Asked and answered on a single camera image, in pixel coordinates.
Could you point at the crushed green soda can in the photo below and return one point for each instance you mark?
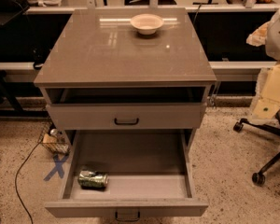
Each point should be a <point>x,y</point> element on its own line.
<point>92,179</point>

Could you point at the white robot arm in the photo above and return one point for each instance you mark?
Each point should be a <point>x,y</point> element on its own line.
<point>266,103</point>

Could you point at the grey drawer cabinet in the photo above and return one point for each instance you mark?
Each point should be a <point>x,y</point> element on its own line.
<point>100,59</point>

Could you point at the open grey bottom drawer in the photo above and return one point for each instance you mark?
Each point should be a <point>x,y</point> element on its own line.
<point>149,175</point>

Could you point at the white paper bowl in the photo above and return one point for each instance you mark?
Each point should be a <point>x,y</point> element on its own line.
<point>146,24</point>

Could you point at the black office chair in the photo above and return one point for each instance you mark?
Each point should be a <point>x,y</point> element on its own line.
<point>269,135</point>

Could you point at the black wire basket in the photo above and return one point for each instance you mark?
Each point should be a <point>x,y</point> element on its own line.
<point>52,140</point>

